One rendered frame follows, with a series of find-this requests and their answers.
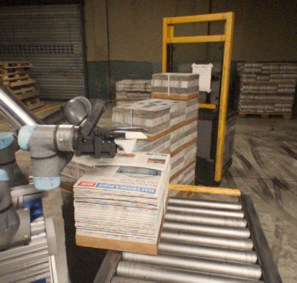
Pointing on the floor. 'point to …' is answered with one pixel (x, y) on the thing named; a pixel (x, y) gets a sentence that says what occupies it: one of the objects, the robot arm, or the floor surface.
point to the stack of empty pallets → (14, 71)
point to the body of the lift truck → (202, 124)
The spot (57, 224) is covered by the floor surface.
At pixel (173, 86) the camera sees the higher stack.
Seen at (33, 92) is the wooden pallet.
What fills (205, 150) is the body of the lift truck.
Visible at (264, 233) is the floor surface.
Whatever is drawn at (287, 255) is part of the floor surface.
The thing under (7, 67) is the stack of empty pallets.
